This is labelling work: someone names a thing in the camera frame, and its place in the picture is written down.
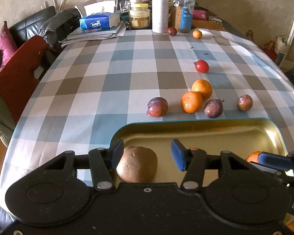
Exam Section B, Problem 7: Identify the purple red plum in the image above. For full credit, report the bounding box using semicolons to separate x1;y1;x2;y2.
237;94;253;111
146;97;168;118
204;99;223;119

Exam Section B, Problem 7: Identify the pale sticks bundle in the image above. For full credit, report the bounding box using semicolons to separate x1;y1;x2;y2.
40;0;64;13

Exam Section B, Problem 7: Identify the red tomato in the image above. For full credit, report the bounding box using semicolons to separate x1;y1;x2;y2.
193;60;209;73

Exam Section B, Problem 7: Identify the yellow-lid glass jar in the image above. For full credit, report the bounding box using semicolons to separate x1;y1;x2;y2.
129;3;151;29

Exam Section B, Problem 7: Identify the magenta cushion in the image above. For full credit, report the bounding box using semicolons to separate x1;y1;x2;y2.
0;21;17;65

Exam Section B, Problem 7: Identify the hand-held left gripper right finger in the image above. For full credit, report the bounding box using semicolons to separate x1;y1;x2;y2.
171;139;251;193

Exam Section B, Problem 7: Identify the checked tablecloth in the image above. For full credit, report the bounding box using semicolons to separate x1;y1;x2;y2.
0;27;294;199

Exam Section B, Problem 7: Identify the clip-lid glass cereal jar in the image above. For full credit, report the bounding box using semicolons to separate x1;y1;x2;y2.
170;0;196;33

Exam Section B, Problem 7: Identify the brown kiwi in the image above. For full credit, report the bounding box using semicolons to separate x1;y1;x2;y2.
116;146;158;183

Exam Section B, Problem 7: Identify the gold metal tin tray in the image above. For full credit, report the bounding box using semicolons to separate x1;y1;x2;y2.
109;118;288;184

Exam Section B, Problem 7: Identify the white lilac thermos bottle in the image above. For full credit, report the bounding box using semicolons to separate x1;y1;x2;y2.
151;0;169;33

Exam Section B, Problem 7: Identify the grey puffer jacket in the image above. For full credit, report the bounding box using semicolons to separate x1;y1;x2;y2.
38;8;82;52

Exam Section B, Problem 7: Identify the white paper bag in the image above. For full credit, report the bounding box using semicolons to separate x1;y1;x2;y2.
276;36;291;66

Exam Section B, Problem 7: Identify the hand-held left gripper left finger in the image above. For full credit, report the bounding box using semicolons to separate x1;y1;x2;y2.
45;138;125;193

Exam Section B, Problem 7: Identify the stack of books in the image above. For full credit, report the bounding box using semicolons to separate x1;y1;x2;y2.
59;27;126;43

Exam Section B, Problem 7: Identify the small clear glass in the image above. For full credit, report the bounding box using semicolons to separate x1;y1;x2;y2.
119;0;131;13

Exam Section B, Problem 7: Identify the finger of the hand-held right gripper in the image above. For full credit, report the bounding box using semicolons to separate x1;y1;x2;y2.
250;163;294;186
258;152;294;172

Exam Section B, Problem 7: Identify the red bag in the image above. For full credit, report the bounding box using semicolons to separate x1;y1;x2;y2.
260;40;277;63

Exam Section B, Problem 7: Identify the black leather sofa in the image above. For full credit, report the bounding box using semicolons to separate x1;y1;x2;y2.
0;6;57;79

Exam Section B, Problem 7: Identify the blue tissue pack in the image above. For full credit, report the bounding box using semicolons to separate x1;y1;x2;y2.
79;11;120;30

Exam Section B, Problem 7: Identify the pink pouch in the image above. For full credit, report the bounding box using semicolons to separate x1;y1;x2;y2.
192;9;209;21

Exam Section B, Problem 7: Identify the olive green chair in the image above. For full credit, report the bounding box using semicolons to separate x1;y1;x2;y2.
0;86;17;147

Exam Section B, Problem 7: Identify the red chair cover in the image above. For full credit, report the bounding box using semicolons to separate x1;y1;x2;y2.
0;35;57;125

